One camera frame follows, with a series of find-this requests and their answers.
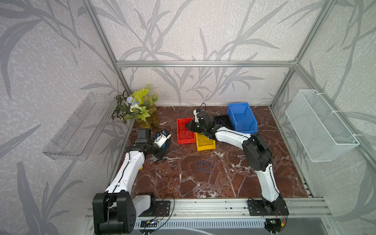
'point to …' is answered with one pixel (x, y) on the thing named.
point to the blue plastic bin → (242, 117)
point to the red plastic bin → (184, 135)
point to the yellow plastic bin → (203, 143)
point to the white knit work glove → (141, 168)
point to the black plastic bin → (223, 120)
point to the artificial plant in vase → (141, 105)
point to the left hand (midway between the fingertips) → (163, 145)
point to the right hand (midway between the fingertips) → (183, 123)
